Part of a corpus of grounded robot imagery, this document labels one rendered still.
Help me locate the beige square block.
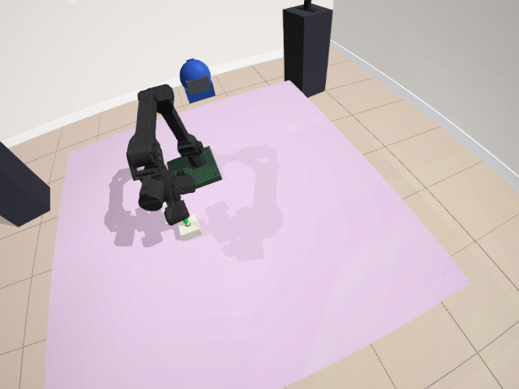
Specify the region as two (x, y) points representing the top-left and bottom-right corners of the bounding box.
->
(178, 214), (203, 241)

